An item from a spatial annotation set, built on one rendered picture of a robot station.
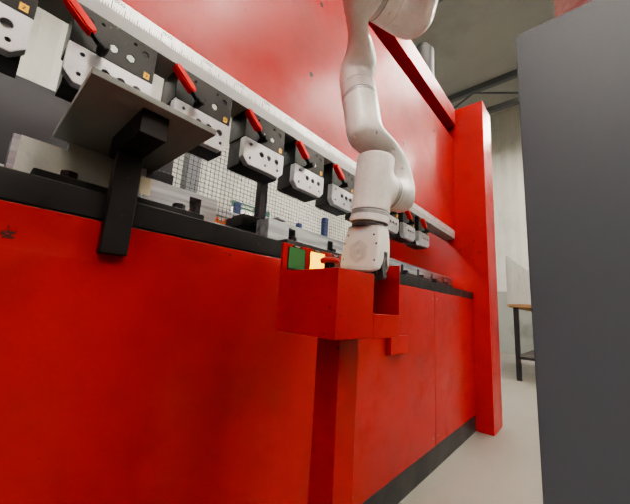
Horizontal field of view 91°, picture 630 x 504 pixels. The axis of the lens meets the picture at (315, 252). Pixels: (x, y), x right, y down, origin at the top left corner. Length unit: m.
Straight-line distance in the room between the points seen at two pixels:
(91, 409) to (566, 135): 0.70
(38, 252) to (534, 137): 0.63
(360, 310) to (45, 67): 5.34
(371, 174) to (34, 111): 1.06
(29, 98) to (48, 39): 4.46
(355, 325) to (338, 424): 0.19
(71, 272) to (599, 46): 0.69
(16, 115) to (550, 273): 1.34
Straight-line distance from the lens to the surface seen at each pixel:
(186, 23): 1.00
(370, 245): 0.64
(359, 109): 0.80
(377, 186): 0.67
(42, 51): 5.71
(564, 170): 0.36
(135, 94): 0.55
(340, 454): 0.67
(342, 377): 0.63
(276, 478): 0.92
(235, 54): 1.06
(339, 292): 0.52
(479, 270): 2.39
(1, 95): 1.36
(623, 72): 0.39
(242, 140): 0.95
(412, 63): 2.21
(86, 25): 0.83
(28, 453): 0.64
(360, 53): 0.91
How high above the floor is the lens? 0.71
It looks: 10 degrees up
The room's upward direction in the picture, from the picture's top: 4 degrees clockwise
